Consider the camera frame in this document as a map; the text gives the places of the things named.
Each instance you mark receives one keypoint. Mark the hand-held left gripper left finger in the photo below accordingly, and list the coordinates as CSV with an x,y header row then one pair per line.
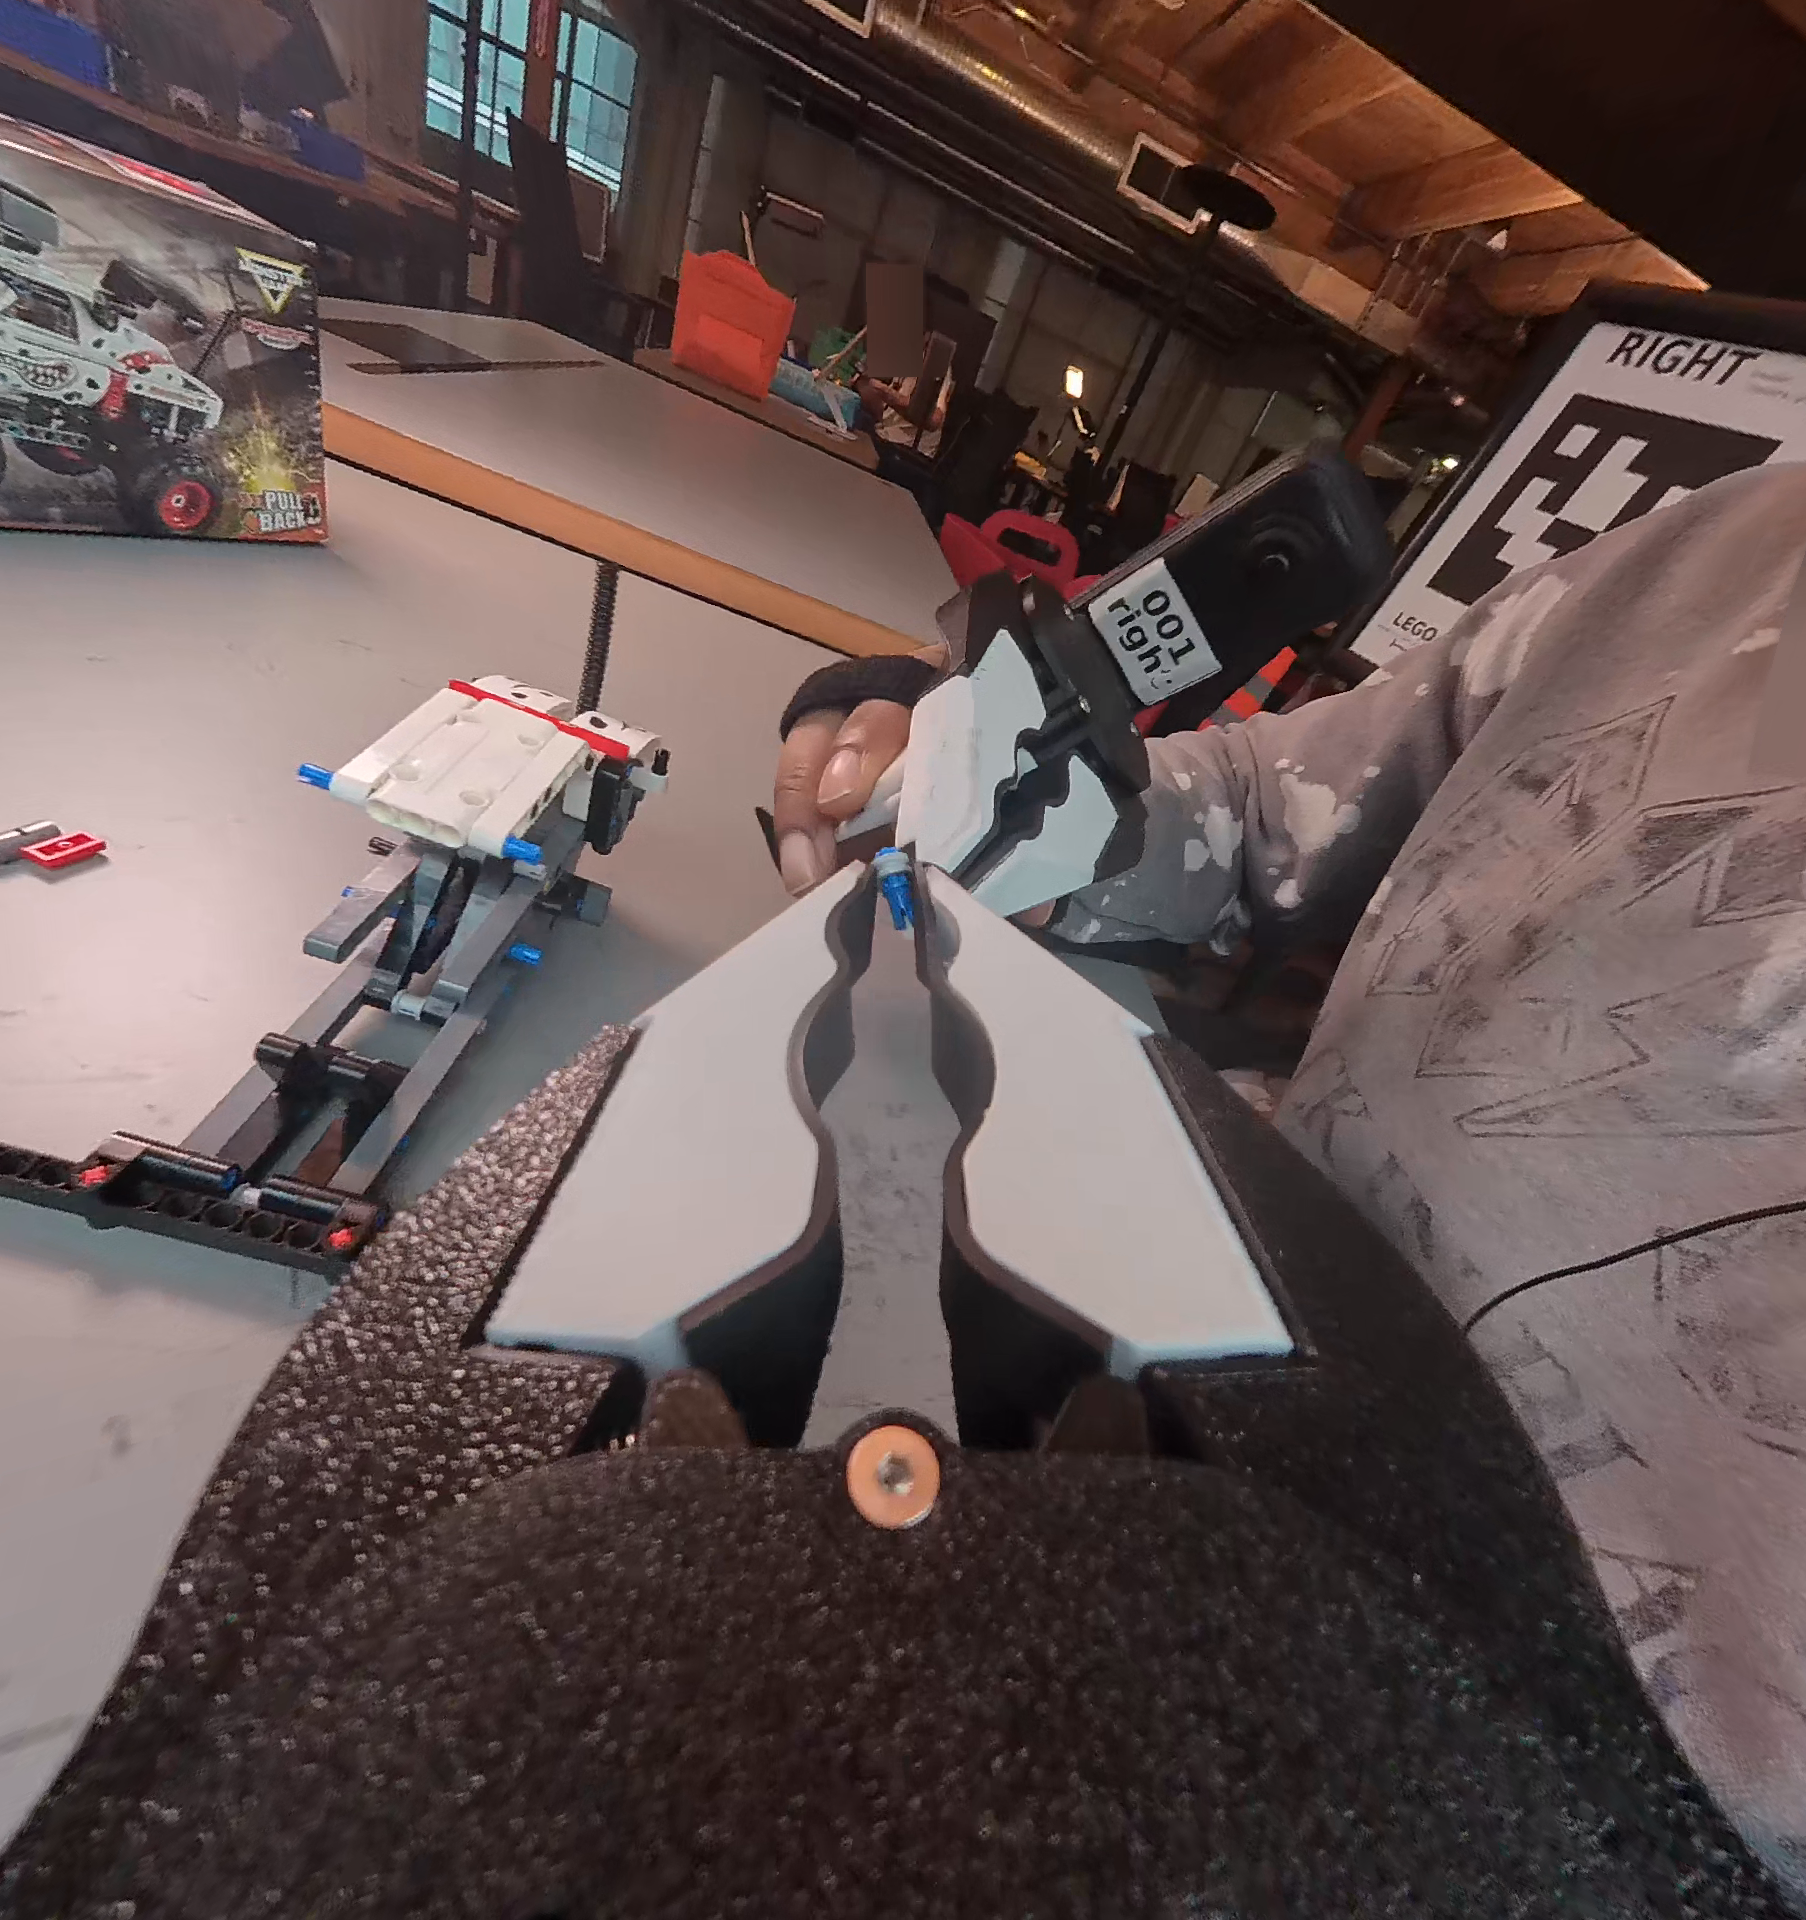
x,y
664,1186

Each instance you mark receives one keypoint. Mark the person's right forearm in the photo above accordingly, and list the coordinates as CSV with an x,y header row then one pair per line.
x,y
1265,811

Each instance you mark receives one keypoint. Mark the wood-edged grey table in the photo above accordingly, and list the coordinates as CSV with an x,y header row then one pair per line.
x,y
619,451

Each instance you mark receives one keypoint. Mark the orange crate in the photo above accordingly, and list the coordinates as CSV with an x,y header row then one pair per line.
x,y
731,331

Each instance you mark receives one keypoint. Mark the pile of red white parts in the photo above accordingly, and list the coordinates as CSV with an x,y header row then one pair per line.
x,y
63,851

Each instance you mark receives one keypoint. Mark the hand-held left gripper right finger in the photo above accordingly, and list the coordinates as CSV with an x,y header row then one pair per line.
x,y
1114,1186

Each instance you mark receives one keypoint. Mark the red chair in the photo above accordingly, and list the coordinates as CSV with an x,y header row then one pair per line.
x,y
1016,538

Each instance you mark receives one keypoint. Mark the person's right hand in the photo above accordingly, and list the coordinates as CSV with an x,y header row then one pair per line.
x,y
844,782

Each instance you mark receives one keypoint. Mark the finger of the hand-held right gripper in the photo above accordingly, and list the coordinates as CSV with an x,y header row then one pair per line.
x,y
1061,848
971,736

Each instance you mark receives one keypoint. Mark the printed toy truck box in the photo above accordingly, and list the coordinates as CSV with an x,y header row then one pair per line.
x,y
94,331

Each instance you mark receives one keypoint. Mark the window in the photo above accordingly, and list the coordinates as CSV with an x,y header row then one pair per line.
x,y
543,91

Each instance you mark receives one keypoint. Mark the grey desk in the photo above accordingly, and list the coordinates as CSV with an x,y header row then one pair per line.
x,y
94,1351

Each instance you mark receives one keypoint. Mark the blue toy pin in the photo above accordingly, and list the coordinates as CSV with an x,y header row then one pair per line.
x,y
896,902

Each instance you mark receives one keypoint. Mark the framed marker tag sign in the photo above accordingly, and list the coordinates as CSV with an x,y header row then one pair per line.
x,y
1669,369

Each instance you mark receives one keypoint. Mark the white black toy truck chassis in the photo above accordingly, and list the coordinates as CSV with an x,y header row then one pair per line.
x,y
453,766

